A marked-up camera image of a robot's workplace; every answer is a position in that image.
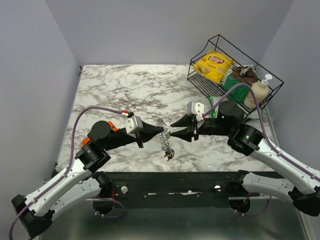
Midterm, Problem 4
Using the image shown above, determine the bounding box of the yellow Lays chips bag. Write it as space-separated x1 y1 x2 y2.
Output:
193 49 235 84

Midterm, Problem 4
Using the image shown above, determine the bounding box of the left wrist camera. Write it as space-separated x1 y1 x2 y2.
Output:
124 115 143 135

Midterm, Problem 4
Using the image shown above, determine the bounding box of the green brown snack bag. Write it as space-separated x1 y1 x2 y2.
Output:
220 64 259 103

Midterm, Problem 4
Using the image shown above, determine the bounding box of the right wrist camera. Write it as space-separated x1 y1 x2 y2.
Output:
186 101 205 122

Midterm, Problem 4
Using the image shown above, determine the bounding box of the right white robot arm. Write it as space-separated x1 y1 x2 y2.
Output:
170 100 320 217

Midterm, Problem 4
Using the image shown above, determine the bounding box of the metal disc with keyrings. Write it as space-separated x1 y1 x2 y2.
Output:
156 118 171 151

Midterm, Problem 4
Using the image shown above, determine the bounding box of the green white snack packet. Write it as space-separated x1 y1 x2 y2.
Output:
207 95 268 122

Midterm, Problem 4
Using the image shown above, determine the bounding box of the orange razor box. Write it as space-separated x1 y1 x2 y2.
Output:
81 121 118 147

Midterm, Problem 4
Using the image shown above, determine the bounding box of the cream pump lotion bottle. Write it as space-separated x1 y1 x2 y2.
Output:
243 74 273 109

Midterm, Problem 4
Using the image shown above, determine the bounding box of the black wire basket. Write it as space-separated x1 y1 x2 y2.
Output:
187 34 284 115

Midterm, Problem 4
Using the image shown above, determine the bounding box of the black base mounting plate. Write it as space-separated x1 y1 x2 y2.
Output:
96 171 249 209

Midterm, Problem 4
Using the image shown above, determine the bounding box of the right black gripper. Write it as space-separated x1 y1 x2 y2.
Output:
169 111 233 143

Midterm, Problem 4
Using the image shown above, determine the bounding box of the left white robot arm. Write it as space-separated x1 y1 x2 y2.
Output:
11 116 164 239

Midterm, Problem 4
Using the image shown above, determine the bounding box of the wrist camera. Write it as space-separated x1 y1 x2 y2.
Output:
124 115 143 135
186 101 205 122

